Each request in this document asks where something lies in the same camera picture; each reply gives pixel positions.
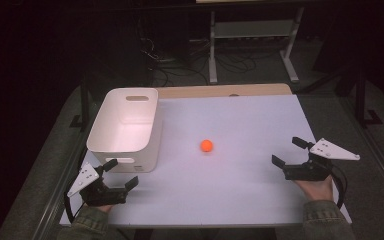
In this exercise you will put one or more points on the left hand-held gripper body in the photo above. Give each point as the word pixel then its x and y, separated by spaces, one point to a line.
pixel 101 196

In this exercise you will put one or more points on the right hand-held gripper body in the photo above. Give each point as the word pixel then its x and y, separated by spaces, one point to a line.
pixel 308 171

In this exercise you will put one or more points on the white plastic bin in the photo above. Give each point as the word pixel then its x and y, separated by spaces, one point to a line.
pixel 126 133

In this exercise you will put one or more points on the orange ball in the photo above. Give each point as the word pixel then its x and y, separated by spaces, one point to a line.
pixel 206 145

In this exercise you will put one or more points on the person's left hand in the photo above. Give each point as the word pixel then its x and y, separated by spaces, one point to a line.
pixel 105 208

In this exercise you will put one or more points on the person's right hand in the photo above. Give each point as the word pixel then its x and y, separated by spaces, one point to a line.
pixel 318 190

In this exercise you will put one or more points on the black metal stand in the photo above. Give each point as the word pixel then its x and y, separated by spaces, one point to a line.
pixel 361 100
pixel 84 100

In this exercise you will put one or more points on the white metal stand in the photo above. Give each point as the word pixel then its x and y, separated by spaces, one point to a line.
pixel 251 29

